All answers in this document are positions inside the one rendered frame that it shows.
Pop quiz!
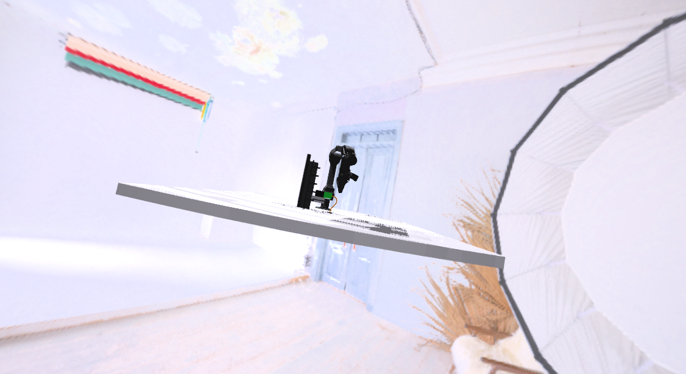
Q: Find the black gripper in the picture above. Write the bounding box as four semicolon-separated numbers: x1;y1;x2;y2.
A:
336;166;350;193

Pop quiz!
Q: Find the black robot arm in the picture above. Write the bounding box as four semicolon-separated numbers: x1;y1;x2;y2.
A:
320;145;359;209

